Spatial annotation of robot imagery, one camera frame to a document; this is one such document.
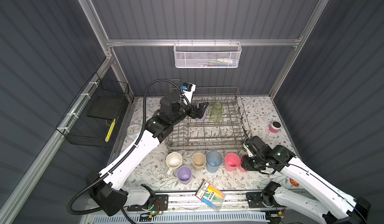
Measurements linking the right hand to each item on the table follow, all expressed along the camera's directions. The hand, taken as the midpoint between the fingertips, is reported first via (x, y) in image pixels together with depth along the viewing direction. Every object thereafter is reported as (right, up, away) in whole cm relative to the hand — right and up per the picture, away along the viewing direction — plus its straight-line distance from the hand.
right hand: (244, 166), depth 75 cm
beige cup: (-23, 0, +10) cm, 25 cm away
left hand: (-22, +33, -7) cm, 41 cm away
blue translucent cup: (-15, +2, +4) cm, 16 cm away
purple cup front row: (-31, -7, +6) cm, 32 cm away
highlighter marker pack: (-17, -14, -1) cm, 22 cm away
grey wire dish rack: (-5, +15, +27) cm, 31 cm away
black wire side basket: (-76, +24, -2) cm, 80 cm away
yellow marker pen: (-65, +19, -6) cm, 68 cm away
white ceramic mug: (-37, -1, +12) cm, 39 cm away
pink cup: (-4, 0, +9) cm, 10 cm away
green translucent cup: (-11, +27, +24) cm, 38 cm away
